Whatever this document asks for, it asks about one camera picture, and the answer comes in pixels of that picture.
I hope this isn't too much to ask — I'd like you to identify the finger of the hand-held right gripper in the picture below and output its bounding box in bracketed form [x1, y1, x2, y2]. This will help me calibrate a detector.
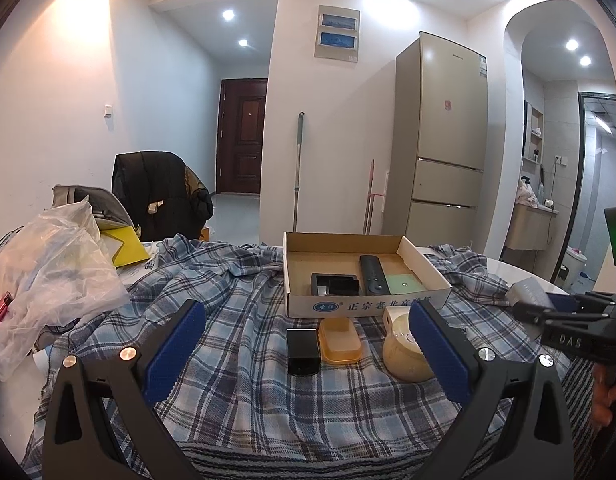
[512, 301, 611, 329]
[545, 292, 616, 312]

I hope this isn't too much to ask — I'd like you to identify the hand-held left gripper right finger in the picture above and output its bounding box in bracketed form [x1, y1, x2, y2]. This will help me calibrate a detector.
[408, 301, 574, 480]

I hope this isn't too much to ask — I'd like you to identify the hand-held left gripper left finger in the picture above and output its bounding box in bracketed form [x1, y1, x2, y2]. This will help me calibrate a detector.
[42, 299, 207, 480]

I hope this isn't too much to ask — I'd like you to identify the small grey ribbed case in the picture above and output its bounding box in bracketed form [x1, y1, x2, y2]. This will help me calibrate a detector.
[507, 277, 556, 307]

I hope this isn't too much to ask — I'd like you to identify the round cream jar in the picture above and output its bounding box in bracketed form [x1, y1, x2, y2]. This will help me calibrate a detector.
[383, 311, 437, 382]

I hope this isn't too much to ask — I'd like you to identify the white charger plug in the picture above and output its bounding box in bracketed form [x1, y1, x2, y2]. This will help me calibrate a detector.
[382, 306, 413, 331]

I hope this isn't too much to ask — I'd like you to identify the green card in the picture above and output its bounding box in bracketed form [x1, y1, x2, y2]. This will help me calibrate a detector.
[388, 272, 427, 295]

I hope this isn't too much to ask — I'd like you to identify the orange plastic box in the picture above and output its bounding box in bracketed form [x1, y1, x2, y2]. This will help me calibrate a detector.
[319, 317, 363, 365]

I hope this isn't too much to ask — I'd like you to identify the black remote control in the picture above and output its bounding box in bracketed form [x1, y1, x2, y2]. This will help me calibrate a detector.
[359, 255, 389, 296]

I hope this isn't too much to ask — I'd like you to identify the black box with label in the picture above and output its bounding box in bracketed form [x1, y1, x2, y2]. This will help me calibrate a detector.
[310, 272, 361, 297]

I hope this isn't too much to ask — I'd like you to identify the plain black box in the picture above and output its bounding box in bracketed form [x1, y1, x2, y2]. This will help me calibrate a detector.
[287, 328, 321, 376]

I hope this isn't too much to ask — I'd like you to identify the cardboard box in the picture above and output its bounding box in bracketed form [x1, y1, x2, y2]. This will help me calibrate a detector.
[283, 231, 453, 319]

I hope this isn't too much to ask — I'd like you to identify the person's right hand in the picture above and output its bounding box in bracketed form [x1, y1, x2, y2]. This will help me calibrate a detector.
[590, 360, 616, 432]

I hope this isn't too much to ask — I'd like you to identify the white waste bin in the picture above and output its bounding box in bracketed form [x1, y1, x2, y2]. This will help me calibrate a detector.
[560, 247, 587, 284]

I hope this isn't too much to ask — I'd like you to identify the beige sink cabinet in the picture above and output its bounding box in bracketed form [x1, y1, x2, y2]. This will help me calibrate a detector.
[504, 204, 560, 252]

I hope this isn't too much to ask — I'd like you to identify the blue plaid shirt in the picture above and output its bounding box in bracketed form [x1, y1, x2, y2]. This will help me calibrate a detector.
[20, 232, 594, 480]

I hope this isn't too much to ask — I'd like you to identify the white printed paper bag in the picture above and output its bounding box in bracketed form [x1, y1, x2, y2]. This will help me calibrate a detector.
[116, 240, 161, 281]

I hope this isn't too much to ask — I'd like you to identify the yellow bag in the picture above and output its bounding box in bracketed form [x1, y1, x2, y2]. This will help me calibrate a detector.
[100, 226, 152, 268]

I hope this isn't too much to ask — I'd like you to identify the black framed glass door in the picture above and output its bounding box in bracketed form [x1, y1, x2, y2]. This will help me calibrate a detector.
[550, 91, 616, 286]

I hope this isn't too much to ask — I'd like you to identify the clear plastic bag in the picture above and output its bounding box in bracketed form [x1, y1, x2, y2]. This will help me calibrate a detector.
[0, 195, 131, 383]

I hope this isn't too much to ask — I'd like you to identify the black jacket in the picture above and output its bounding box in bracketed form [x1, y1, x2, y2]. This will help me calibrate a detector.
[112, 151, 215, 242]

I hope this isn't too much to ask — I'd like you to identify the grey backpack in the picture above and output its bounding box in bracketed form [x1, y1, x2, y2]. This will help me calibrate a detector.
[52, 184, 134, 233]

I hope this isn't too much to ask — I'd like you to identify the grey striped cloth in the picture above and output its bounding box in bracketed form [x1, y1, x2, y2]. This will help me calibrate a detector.
[178, 452, 439, 480]

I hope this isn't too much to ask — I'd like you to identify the beige refrigerator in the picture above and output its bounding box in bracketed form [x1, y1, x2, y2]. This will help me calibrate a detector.
[383, 31, 489, 252]

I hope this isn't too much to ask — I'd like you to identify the dark red entrance door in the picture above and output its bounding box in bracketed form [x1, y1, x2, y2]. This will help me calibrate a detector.
[216, 78, 267, 195]

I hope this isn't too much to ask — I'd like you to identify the recessed wall shelf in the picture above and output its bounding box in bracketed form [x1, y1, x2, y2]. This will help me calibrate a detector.
[528, 107, 545, 163]

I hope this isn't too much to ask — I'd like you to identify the wall electrical panel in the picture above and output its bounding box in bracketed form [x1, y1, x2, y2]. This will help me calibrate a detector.
[315, 5, 361, 63]

